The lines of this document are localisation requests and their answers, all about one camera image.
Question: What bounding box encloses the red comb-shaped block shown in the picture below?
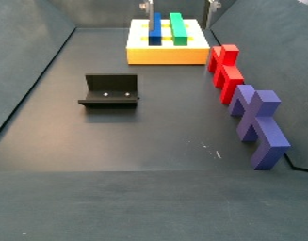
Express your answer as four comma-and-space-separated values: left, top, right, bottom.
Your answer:
208, 44, 244, 104

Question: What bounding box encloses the yellow slotted board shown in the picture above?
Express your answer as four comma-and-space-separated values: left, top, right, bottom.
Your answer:
126, 19, 210, 65

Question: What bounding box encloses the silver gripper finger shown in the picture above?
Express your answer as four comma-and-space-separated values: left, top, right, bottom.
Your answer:
140, 0, 154, 21
207, 0, 222, 27

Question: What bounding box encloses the blue long block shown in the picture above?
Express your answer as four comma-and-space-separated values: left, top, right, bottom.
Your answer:
148, 12, 163, 46

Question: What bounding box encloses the green long block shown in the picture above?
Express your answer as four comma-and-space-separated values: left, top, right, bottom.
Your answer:
170, 12, 187, 46

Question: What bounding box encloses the black angle bracket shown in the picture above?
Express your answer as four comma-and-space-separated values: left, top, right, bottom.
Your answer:
78, 73, 139, 107

